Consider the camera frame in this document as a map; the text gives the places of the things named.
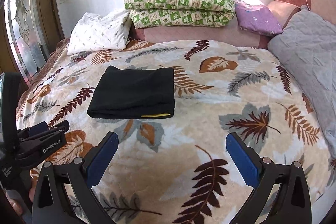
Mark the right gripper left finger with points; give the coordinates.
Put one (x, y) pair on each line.
(51, 203)

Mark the purple pillow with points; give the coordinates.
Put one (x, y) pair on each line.
(257, 19)

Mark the pink bed sheet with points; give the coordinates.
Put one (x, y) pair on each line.
(230, 34)

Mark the leaf-patterned plush blanket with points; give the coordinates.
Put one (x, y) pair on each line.
(177, 170)

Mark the white pillow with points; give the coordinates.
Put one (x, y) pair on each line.
(94, 32)

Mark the person's left hand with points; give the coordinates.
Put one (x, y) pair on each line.
(20, 196)

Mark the grey quilted blanket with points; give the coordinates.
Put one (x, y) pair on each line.
(306, 49)

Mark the pink headboard cushion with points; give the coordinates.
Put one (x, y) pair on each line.
(283, 10)

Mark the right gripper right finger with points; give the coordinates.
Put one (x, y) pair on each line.
(292, 203)

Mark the black pants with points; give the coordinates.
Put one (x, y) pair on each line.
(134, 94)

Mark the wooden stained-glass door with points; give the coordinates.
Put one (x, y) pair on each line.
(30, 32)

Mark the green checkered folded quilt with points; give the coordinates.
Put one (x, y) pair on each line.
(201, 13)

